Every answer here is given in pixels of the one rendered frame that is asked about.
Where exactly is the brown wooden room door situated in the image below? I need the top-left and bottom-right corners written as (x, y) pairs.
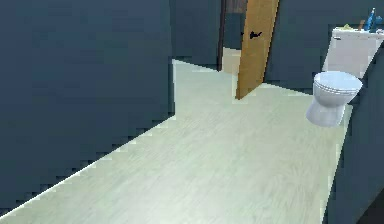
top-left (235, 0), bottom-right (280, 101)

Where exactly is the white toilet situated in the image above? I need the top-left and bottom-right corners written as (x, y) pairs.
top-left (305, 27), bottom-right (384, 128)

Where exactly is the blue spray bottle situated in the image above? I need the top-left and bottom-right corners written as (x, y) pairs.
top-left (363, 7), bottom-right (377, 32)

